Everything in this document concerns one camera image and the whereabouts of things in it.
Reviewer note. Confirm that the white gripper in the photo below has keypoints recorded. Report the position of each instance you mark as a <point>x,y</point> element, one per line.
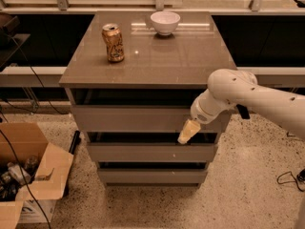
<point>200,113</point>

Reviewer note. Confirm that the grey top drawer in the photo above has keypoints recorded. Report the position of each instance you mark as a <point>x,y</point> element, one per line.
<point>129,120</point>

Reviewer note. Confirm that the grey drawer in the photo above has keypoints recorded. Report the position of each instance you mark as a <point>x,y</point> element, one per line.
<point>152,153</point>
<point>129,120</point>
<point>152,176</point>

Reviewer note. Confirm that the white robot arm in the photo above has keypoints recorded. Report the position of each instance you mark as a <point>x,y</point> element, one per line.
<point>253,182</point>

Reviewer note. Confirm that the grey drawer cabinet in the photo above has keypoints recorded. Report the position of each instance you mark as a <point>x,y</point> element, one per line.
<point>157,72</point>

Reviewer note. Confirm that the grey bottom drawer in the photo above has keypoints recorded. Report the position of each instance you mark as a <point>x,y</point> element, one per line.
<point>152,176</point>

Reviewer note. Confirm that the grey middle drawer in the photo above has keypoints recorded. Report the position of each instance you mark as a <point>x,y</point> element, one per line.
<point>152,153</point>

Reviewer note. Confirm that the open cardboard box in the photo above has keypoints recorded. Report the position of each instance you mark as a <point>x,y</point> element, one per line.
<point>34,202</point>

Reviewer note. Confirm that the white bowl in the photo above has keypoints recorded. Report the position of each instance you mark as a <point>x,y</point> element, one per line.
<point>165,22</point>

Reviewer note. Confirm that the crushed gold soda can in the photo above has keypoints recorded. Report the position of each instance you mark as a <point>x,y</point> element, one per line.
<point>112,37</point>

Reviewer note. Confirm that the trash in cardboard box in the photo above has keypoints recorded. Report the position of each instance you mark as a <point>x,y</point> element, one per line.
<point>17,176</point>

